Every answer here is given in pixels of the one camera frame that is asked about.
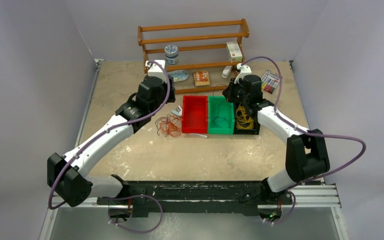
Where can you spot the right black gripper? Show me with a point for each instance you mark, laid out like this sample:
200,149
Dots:
228,93

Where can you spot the green plastic bin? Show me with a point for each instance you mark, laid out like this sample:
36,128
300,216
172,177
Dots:
220,116

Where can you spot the black plastic bin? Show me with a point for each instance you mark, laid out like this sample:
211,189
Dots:
244,124

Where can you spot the red plastic bin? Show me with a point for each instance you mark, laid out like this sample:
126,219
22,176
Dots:
194,114

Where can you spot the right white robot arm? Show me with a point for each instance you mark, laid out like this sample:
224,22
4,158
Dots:
306,152

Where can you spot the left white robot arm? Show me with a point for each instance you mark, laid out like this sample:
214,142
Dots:
67,174

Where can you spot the white stapler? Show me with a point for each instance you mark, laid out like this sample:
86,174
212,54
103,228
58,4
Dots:
226,71

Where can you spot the coloured marker set pack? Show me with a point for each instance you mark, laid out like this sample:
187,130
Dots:
269,81

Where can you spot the white red box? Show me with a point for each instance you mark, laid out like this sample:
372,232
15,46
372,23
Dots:
234,52

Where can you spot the orange spiral notebook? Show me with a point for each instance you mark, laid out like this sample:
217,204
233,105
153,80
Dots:
201,78

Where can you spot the wooden three-tier shelf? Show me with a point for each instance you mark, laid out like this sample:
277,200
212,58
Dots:
201,45

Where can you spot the white red marker pen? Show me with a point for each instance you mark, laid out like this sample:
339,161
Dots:
199,135

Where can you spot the blue correction tape package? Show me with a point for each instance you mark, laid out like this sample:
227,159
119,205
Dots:
178,75

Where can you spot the white blue staple remover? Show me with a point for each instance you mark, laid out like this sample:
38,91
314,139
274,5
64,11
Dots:
178,111

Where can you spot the blue white jar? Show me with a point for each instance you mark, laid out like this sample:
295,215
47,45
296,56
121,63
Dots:
171,53

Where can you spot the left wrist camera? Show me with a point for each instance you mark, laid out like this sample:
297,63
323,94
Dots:
155,71

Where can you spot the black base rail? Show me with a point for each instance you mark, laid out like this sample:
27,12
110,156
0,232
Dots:
249,198

